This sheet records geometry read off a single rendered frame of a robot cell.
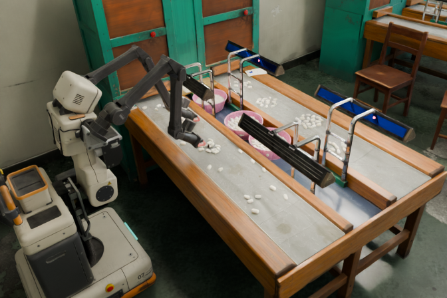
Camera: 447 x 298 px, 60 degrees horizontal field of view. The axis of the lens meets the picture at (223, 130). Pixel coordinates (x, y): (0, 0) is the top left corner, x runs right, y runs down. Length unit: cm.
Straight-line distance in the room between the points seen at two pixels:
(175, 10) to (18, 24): 125
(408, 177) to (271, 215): 82
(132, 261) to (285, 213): 99
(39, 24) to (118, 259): 198
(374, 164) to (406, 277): 81
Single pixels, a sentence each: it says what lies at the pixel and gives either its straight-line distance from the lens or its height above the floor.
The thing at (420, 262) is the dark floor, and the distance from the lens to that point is 295.
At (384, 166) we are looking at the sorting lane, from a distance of 239.
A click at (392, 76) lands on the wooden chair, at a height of 46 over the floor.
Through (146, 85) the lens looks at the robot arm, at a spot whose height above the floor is 134.
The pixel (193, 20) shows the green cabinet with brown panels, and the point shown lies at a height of 127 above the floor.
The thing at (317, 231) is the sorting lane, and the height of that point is 74.
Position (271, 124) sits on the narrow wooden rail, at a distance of 262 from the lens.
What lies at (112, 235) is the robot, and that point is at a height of 28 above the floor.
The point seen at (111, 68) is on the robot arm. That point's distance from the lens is 227.
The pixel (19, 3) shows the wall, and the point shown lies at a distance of 344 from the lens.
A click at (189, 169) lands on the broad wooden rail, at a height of 76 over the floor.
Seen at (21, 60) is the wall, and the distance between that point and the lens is 353.
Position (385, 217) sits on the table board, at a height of 70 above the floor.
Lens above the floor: 214
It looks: 33 degrees down
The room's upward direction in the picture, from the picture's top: 3 degrees counter-clockwise
